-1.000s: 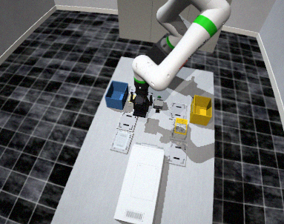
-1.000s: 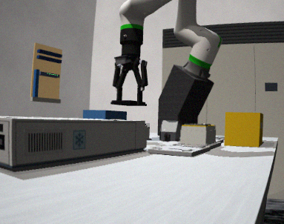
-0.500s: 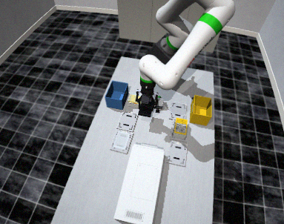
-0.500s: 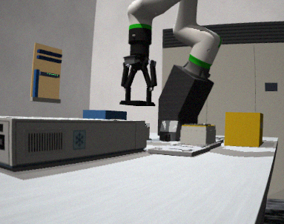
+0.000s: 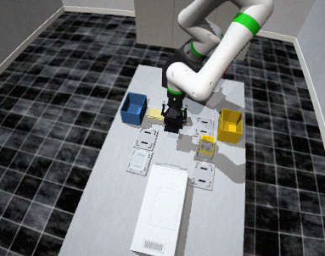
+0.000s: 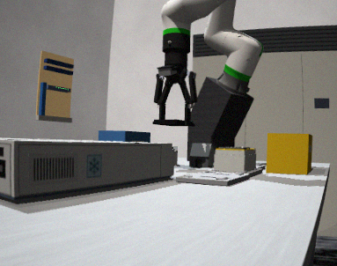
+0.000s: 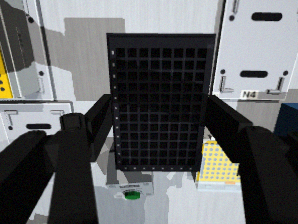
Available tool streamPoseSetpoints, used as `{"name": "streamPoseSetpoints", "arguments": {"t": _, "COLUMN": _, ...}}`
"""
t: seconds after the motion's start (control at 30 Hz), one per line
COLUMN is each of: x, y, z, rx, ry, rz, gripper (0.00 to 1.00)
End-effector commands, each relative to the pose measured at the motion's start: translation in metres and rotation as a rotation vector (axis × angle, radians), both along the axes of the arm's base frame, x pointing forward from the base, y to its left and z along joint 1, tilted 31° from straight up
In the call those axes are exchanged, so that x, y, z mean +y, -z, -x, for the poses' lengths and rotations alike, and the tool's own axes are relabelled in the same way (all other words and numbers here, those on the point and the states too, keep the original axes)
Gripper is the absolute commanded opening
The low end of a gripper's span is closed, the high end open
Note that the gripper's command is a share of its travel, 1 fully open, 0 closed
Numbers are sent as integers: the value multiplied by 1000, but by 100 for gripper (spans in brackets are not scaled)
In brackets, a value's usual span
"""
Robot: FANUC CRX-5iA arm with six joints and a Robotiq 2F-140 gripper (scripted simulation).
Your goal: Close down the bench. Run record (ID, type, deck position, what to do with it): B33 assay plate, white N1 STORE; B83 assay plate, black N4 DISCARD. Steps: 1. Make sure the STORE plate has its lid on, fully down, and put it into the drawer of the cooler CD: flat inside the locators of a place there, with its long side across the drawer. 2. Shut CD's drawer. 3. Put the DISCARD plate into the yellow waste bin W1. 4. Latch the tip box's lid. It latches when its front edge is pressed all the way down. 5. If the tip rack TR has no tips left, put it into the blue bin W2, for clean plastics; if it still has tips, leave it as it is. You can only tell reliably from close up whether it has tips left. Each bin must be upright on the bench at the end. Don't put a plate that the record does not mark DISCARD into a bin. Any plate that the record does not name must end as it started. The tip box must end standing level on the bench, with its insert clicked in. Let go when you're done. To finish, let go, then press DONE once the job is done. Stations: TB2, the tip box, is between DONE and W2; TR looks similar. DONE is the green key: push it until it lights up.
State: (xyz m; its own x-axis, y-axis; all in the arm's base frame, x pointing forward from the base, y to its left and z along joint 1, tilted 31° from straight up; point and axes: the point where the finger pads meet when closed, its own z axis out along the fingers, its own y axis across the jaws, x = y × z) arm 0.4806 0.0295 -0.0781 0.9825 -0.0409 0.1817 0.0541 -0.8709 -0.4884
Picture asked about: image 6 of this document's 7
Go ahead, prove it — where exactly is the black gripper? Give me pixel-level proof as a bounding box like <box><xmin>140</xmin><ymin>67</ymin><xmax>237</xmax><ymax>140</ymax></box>
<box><xmin>154</xmin><ymin>50</ymin><xmax>197</xmax><ymax>125</ymax></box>

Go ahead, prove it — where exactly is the yellow bin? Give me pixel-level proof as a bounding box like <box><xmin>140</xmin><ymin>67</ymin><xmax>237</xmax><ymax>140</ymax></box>
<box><xmin>266</xmin><ymin>133</ymin><xmax>312</xmax><ymax>174</ymax></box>

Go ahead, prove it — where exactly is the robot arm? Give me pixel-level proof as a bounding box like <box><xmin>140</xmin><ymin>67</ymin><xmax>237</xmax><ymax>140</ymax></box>
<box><xmin>161</xmin><ymin>0</ymin><xmax>264</xmax><ymax>95</ymax></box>

